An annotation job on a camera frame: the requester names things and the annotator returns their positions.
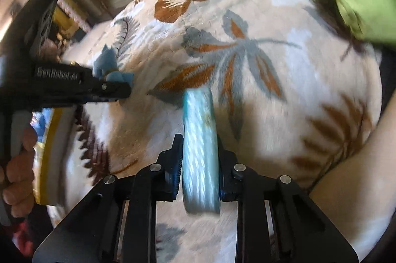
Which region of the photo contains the leaf printed blanket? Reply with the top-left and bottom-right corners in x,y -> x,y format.
46,0 -> 384,263

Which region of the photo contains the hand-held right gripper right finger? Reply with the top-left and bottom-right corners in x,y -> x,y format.
217,135 -> 359,263

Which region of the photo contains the person's leg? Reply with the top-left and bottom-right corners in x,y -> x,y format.
309,123 -> 396,263

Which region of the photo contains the blue glove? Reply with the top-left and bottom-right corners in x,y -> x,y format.
92,44 -> 136,88

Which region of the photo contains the person's left hand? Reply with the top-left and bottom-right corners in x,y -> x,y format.
0,126 -> 38,218

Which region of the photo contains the teal tissue packet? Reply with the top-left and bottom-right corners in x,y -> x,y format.
182,87 -> 222,214

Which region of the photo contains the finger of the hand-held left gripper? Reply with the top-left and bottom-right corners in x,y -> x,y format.
92,81 -> 132,103

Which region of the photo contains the person's left forearm red sleeve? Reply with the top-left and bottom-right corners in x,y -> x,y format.
11,216 -> 37,252

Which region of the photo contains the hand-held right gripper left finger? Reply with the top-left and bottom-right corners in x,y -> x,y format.
32,133 -> 184,263

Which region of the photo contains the yellow rimmed box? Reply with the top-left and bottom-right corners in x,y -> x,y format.
32,105 -> 81,205

